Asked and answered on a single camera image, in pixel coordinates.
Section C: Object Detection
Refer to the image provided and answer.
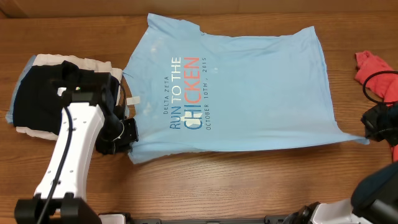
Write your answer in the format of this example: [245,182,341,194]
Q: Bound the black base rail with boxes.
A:
[98,212,290,224]

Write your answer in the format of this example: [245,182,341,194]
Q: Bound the folded blue jeans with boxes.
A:
[6,55,36,124]

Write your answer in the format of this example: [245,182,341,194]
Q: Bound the black folded garment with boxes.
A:
[12,61,119,135]

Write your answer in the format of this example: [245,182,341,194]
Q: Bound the beige folded garment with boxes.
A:
[16,54,123,141]

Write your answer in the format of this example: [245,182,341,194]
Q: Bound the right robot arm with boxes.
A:
[281,70,397,224]

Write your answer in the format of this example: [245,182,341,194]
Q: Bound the red garment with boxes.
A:
[354,51,397,162]

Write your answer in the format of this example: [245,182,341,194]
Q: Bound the light blue t-shirt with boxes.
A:
[123,14,368,164]

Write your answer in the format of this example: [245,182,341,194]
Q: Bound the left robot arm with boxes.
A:
[14,73,138,224]

